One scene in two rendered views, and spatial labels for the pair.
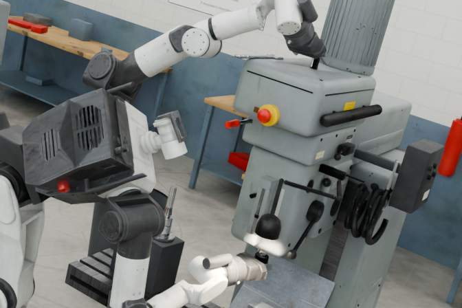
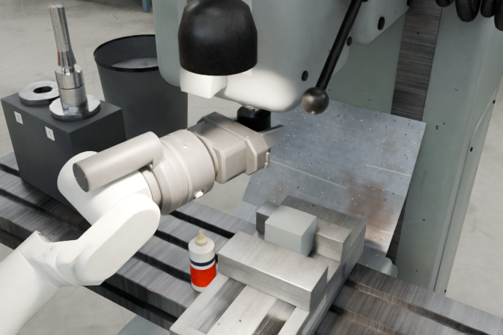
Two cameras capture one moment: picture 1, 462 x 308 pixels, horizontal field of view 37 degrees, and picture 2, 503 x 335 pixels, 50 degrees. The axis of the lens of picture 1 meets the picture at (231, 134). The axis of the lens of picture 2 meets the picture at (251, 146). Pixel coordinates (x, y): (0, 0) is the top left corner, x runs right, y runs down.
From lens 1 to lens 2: 1.51 m
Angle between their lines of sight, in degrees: 17
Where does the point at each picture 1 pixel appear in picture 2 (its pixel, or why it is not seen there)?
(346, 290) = (450, 132)
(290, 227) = (296, 26)
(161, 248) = (66, 134)
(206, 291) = (92, 254)
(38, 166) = not seen: outside the picture
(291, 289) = (343, 148)
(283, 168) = not seen: outside the picture
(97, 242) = not seen: hidden behind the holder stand
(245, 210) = (171, 10)
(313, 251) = (373, 72)
